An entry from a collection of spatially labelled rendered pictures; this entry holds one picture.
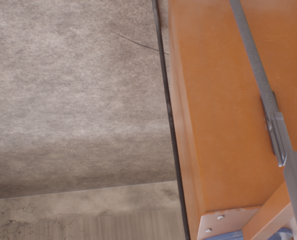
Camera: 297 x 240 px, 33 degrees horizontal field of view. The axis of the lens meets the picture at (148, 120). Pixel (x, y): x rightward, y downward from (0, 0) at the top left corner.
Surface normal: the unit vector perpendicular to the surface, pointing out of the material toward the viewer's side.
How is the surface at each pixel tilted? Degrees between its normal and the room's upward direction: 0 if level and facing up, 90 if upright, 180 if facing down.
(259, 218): 90
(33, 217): 90
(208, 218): 0
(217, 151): 90
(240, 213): 0
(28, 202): 90
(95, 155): 0
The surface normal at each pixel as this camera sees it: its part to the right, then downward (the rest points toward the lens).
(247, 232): -0.99, 0.09
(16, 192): 0.11, 0.91
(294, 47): -0.05, -0.40
